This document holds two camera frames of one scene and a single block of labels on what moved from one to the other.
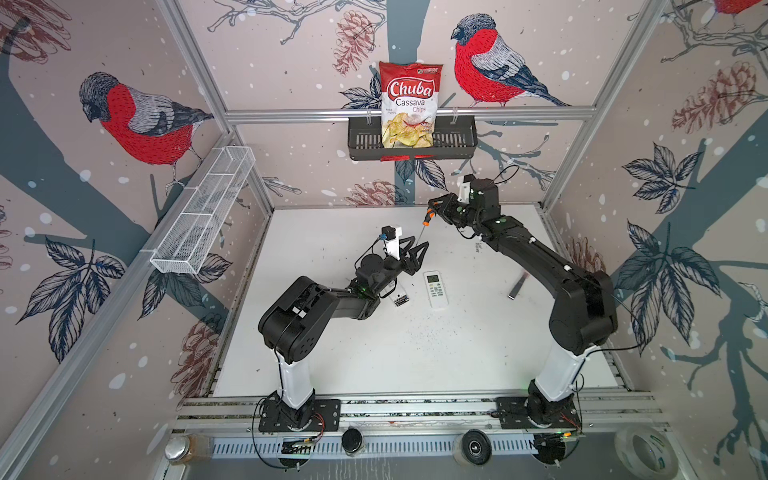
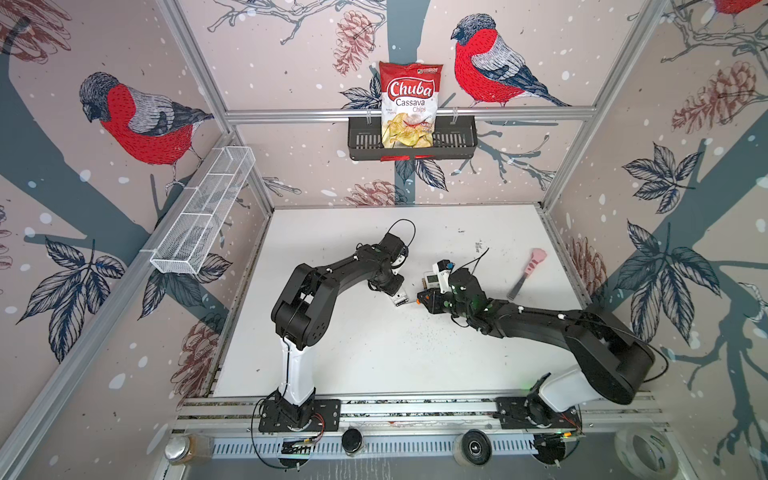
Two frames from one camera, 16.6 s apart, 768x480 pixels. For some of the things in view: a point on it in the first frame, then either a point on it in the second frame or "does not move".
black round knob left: (351, 440) does not move
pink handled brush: (514, 291) does not move
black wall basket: (455, 136) does not move
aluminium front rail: (406, 426) does not move
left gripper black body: (401, 266) to (392, 284)
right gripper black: (445, 207) to (432, 299)
